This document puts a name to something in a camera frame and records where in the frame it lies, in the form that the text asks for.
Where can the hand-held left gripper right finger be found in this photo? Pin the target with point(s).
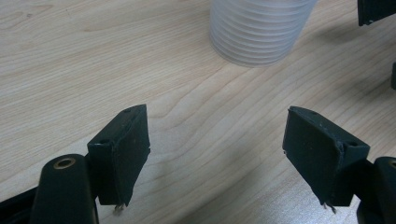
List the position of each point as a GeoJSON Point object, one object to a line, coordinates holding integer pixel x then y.
{"type": "Point", "coordinates": [314, 155]}

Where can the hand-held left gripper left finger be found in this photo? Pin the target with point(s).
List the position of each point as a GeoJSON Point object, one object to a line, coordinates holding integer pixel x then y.
{"type": "Point", "coordinates": [124, 155]}

